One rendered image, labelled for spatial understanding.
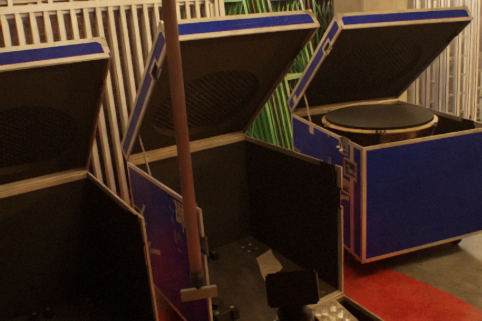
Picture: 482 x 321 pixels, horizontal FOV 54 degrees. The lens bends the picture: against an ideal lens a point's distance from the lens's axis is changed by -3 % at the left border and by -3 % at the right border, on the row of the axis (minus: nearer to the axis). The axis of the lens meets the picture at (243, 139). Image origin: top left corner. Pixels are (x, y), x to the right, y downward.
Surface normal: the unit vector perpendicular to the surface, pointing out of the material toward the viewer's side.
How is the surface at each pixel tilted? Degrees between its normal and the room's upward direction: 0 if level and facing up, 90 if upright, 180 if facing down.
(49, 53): 46
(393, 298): 0
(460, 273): 0
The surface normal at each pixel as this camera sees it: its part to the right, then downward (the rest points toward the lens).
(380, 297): -0.07, -0.96
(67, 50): 0.35, -0.54
